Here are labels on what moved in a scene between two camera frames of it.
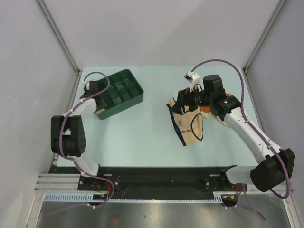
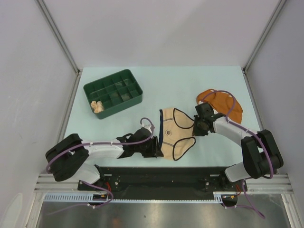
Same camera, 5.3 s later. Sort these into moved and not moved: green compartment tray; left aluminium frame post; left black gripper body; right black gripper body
Moved: right black gripper body; left black gripper body
Not moved: left aluminium frame post; green compartment tray
